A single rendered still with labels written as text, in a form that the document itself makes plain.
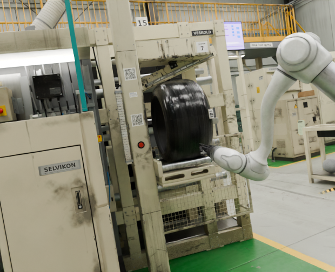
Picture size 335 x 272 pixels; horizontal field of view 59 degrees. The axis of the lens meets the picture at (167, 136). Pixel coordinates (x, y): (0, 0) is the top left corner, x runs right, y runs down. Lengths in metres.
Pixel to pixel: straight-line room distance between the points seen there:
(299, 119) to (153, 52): 4.72
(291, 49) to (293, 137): 5.32
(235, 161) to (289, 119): 4.99
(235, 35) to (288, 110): 1.81
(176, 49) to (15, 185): 1.52
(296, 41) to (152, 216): 1.34
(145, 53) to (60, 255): 1.49
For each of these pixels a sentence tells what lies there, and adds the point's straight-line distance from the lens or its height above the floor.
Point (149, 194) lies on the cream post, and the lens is 1.93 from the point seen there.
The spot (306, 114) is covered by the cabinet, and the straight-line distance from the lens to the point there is 6.68.
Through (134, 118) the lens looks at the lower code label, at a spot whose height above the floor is 1.23.
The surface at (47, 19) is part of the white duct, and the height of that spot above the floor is 1.98.
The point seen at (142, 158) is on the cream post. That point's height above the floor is 0.97.
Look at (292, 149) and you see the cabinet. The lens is 6.39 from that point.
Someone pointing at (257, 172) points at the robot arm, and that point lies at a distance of 1.52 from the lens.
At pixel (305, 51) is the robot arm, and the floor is 1.35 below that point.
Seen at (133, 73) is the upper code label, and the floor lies 1.51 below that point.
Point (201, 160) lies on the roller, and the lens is 1.92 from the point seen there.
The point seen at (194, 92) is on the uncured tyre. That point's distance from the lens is 1.84.
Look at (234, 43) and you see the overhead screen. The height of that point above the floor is 2.45.
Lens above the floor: 1.19
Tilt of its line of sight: 3 degrees down
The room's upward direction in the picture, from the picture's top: 9 degrees counter-clockwise
